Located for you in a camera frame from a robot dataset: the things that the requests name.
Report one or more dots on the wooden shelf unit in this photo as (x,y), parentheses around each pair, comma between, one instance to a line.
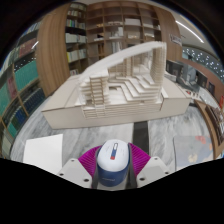
(110,26)

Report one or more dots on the blue and white computer mouse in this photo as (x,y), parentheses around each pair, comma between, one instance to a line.
(112,163)

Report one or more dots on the dark bookshelf with books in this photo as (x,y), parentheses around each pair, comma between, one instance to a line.
(20,90)

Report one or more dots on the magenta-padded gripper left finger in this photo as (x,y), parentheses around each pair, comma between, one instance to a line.
(75,171)

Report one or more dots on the light blue printed mouse pad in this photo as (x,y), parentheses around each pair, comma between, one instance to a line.
(191,151)

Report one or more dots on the white paper sheet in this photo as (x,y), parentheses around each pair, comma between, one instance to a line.
(43,153)

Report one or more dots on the long ceiling light strip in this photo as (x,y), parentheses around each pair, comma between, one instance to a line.
(189,31)

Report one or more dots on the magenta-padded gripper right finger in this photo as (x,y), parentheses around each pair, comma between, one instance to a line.
(153,170)

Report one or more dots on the beige architectural model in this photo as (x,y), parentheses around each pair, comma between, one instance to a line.
(120,93)

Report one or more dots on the dark grey architectural model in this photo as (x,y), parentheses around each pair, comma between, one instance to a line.
(185,73)

